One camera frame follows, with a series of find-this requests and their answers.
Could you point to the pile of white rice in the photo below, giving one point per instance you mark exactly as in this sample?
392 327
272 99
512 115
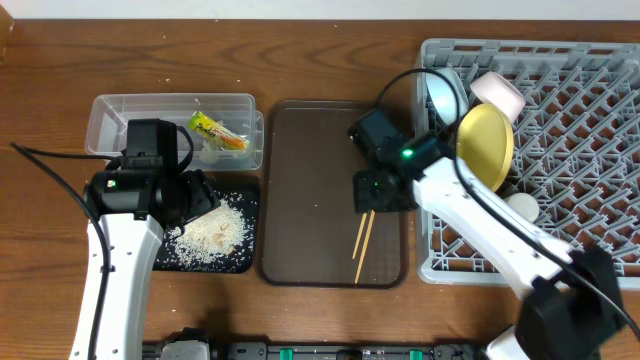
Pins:
210 235

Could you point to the dark brown serving tray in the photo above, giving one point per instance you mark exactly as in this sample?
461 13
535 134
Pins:
309 225

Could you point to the clear plastic bin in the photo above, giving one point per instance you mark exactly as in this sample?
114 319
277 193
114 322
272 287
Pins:
107 126

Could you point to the black plastic tray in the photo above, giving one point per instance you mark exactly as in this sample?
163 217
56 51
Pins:
240 260

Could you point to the wooden chopstick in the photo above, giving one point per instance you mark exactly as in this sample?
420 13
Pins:
359 234
363 247

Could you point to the light blue bowl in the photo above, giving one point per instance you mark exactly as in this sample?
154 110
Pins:
447 102

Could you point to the white bowl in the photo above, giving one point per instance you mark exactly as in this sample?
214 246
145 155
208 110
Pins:
495 89

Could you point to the yellow plate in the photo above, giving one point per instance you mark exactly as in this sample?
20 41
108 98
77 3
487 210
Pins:
486 144

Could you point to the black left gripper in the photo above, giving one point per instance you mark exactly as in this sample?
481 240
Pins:
204 197

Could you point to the green orange snack wrapper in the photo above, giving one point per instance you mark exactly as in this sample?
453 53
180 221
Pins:
214 131

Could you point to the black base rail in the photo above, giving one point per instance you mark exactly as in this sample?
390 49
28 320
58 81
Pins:
193 343

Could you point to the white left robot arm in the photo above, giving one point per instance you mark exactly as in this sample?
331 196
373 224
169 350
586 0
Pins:
130 212

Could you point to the white green cup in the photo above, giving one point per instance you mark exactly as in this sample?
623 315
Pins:
525 204

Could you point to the grey dishwasher rack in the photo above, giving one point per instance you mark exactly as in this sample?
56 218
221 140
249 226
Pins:
577 139

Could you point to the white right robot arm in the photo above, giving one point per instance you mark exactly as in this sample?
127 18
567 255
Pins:
571 303

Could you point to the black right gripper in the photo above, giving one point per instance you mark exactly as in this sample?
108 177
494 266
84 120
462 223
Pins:
364 201

